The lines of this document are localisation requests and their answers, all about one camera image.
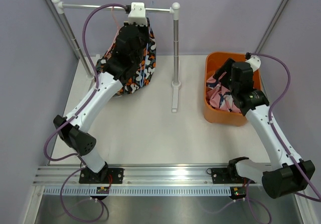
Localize blue wire hanger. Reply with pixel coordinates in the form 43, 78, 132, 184
139, 0, 155, 88

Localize pink wire hanger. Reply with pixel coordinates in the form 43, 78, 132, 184
104, 7, 120, 57

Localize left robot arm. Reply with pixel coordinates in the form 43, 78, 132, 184
53, 24, 150, 183

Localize metal clothes rack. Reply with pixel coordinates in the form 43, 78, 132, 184
51, 0, 181, 113

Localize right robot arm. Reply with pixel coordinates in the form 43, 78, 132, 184
214, 56, 315, 199

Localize white slotted cable duct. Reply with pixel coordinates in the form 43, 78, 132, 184
44, 186, 231, 196

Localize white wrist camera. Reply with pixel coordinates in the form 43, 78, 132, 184
245, 52, 261, 72
128, 2, 148, 26

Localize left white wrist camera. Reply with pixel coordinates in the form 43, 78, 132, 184
128, 2, 148, 26

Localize pink shark print shorts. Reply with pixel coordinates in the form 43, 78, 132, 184
205, 72, 241, 114

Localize orange plastic basket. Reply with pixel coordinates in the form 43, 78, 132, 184
203, 52, 268, 126

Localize aluminium mounting rail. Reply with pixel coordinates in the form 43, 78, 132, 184
32, 164, 222, 186

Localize orange black camouflage shorts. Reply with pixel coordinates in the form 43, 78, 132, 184
95, 17, 156, 97

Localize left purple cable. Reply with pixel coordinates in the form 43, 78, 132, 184
43, 4, 131, 221

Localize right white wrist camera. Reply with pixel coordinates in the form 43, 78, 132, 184
245, 52, 261, 72

